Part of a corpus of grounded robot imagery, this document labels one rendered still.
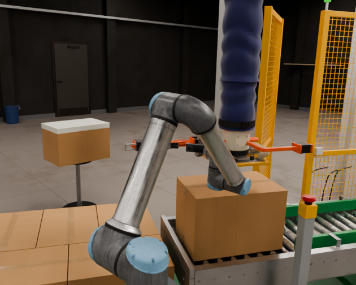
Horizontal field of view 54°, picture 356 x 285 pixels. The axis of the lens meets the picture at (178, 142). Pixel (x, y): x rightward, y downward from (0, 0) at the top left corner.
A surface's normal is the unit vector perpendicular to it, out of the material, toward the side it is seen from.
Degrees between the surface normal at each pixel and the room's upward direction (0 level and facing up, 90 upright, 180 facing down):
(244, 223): 90
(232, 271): 90
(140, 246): 7
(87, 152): 90
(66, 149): 90
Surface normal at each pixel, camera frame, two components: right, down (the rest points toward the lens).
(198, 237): 0.28, 0.22
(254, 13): 0.45, 0.06
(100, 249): -0.54, -0.32
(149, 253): 0.11, -0.94
